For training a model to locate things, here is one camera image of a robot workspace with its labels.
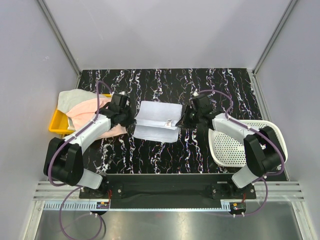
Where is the white perforated plastic basket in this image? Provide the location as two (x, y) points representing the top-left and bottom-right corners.
(208, 119), (288, 168)

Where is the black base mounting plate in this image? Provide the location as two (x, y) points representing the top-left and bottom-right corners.
(79, 173), (257, 211)

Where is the slotted cable duct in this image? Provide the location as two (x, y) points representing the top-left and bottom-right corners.
(44, 201), (110, 211)

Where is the light blue towel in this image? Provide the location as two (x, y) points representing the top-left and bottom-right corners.
(133, 100), (183, 143)

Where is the cream white towel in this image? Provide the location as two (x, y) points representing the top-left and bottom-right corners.
(57, 89), (97, 114)

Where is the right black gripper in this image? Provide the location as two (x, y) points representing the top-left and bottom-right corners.
(176, 105), (202, 130)

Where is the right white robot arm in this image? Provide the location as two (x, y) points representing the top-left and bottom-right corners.
(175, 94), (288, 199)

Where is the aluminium frame post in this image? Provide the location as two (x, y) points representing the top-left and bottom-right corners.
(252, 0), (300, 76)
(35, 0), (82, 77)

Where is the black marble pattern mat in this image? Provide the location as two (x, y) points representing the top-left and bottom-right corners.
(76, 68), (262, 174)

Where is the pink towel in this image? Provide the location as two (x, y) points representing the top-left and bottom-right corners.
(66, 98), (127, 140)

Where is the left aluminium frame post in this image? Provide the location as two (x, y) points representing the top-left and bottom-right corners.
(35, 0), (82, 77)

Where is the yellow plastic tray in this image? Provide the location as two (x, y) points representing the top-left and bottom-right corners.
(49, 94), (111, 135)

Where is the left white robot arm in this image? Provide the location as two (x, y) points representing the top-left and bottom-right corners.
(43, 92), (135, 198)

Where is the right aluminium frame post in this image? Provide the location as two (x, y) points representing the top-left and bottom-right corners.
(252, 0), (300, 76)

